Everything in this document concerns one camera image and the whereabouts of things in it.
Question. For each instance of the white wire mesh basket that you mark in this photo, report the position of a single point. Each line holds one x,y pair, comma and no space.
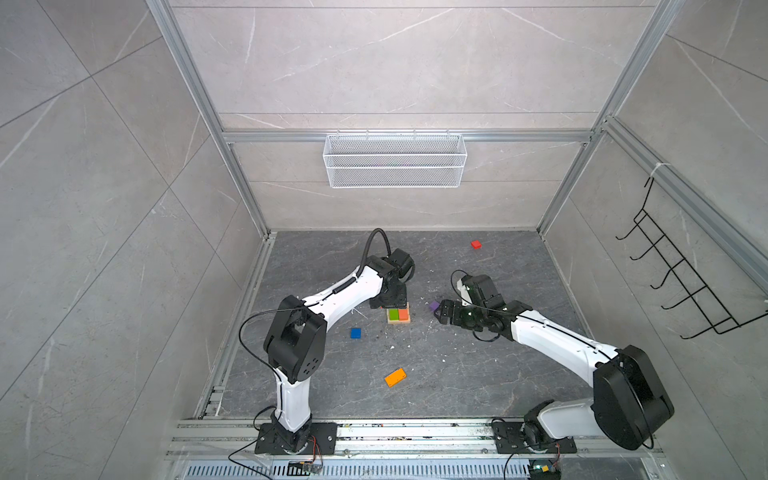
370,161

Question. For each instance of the black wire hook rack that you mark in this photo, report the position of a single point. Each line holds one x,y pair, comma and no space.
677,266

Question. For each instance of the aluminium mounting rail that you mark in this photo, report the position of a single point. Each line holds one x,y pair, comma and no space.
375,439

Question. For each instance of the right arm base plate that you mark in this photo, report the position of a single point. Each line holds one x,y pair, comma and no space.
527,437

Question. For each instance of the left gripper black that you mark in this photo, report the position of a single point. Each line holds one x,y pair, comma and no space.
402,301

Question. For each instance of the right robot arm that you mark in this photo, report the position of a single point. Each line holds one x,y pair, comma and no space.
628,404

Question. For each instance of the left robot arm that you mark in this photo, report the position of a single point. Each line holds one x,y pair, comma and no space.
295,343

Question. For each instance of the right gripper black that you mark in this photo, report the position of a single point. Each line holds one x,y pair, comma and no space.
455,315

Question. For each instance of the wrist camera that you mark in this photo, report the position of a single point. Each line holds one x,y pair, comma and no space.
403,264
479,290

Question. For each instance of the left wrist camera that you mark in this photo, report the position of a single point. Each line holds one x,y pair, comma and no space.
403,264

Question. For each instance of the orange-yellow rectangular block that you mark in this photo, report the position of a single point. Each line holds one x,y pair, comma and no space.
395,377

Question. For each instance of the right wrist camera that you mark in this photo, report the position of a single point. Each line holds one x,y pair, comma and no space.
479,290

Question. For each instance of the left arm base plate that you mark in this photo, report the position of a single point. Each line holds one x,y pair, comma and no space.
315,437

